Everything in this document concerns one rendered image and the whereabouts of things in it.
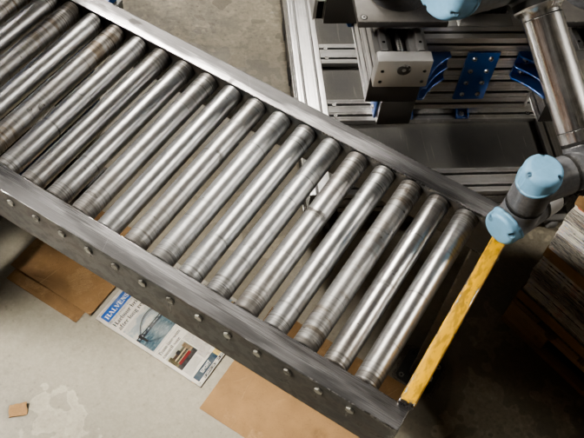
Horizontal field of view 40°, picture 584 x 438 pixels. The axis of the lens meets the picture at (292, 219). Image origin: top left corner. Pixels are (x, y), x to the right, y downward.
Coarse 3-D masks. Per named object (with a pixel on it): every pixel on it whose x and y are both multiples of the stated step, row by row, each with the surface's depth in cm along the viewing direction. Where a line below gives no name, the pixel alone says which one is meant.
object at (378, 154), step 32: (64, 0) 193; (96, 0) 192; (128, 32) 188; (160, 32) 188; (192, 64) 184; (224, 64) 184; (256, 96) 179; (288, 96) 180; (256, 128) 187; (320, 128) 176; (352, 128) 177; (384, 160) 172; (448, 192) 169; (480, 224) 169
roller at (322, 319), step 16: (400, 192) 168; (416, 192) 169; (384, 208) 167; (400, 208) 166; (384, 224) 163; (400, 224) 166; (368, 240) 161; (384, 240) 162; (352, 256) 159; (368, 256) 159; (352, 272) 156; (368, 272) 159; (336, 288) 154; (352, 288) 155; (320, 304) 153; (336, 304) 152; (320, 320) 150; (336, 320) 152; (304, 336) 148; (320, 336) 149
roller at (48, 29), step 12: (60, 12) 189; (72, 12) 190; (48, 24) 187; (60, 24) 188; (72, 24) 192; (24, 36) 184; (36, 36) 184; (48, 36) 186; (12, 48) 182; (24, 48) 182; (36, 48) 184; (0, 60) 179; (12, 60) 180; (24, 60) 182; (0, 72) 178; (12, 72) 181; (0, 84) 179
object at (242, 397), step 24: (360, 360) 233; (216, 384) 226; (240, 384) 226; (264, 384) 227; (384, 384) 230; (216, 408) 222; (240, 408) 222; (264, 408) 223; (288, 408) 224; (312, 408) 224; (240, 432) 219; (264, 432) 219; (288, 432) 220; (312, 432) 220; (336, 432) 221
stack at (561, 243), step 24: (576, 216) 196; (552, 240) 208; (576, 240) 200; (552, 264) 213; (576, 264) 205; (528, 288) 226; (552, 288) 219; (576, 288) 211; (528, 312) 232; (552, 312) 224; (576, 312) 216; (528, 336) 238; (552, 336) 230; (576, 336) 221; (552, 360) 236; (576, 360) 226; (576, 384) 232
